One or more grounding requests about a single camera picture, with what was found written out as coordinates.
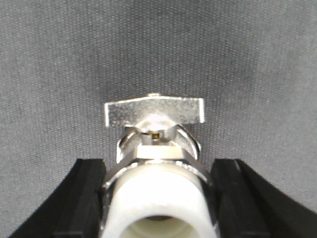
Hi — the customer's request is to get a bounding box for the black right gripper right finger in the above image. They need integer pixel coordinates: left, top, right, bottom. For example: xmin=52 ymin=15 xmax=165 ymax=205
xmin=211 ymin=159 xmax=317 ymax=238

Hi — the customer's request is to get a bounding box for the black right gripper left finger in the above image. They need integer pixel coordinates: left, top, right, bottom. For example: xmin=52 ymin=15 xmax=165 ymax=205
xmin=11 ymin=159 xmax=106 ymax=238

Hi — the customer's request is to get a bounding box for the silver valve with white cap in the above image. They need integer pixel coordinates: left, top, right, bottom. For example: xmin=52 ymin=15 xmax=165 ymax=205
xmin=99 ymin=93 xmax=219 ymax=238

